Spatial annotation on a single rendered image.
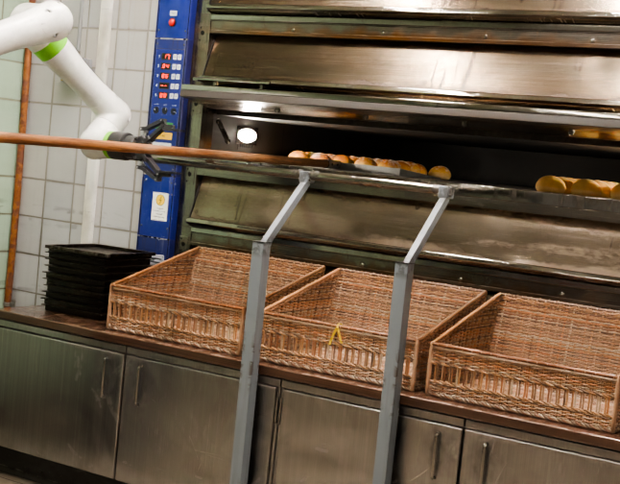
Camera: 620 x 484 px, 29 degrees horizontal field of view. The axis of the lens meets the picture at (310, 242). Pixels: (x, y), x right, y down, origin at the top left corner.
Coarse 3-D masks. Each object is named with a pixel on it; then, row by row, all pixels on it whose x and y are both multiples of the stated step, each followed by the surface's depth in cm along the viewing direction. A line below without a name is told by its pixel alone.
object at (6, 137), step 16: (32, 144) 327; (48, 144) 332; (64, 144) 337; (80, 144) 342; (96, 144) 348; (112, 144) 354; (128, 144) 360; (144, 144) 367; (240, 160) 411; (256, 160) 419; (272, 160) 426; (288, 160) 435; (304, 160) 445; (320, 160) 454
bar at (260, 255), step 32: (160, 160) 405; (192, 160) 398; (448, 192) 349; (256, 256) 358; (416, 256) 337; (256, 288) 358; (256, 320) 358; (256, 352) 360; (256, 384) 362; (384, 384) 336; (384, 416) 336; (384, 448) 336; (384, 480) 336
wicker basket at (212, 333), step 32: (192, 256) 436; (224, 256) 433; (128, 288) 397; (160, 288) 423; (192, 288) 436; (224, 288) 429; (288, 288) 392; (128, 320) 397; (160, 320) 390; (192, 320) 432; (224, 320) 377; (224, 352) 377
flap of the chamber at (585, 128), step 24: (192, 96) 426; (216, 96) 420; (240, 96) 415; (264, 96) 410; (384, 120) 404; (408, 120) 396; (432, 120) 388; (456, 120) 380; (480, 120) 372; (504, 120) 365; (528, 120) 360; (552, 120) 357; (576, 120) 353; (600, 120) 349
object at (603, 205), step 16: (224, 160) 437; (368, 176) 406; (384, 176) 403; (464, 192) 388; (480, 192) 385; (496, 192) 382; (512, 192) 379; (528, 192) 376; (544, 192) 374; (592, 208) 366; (608, 208) 363
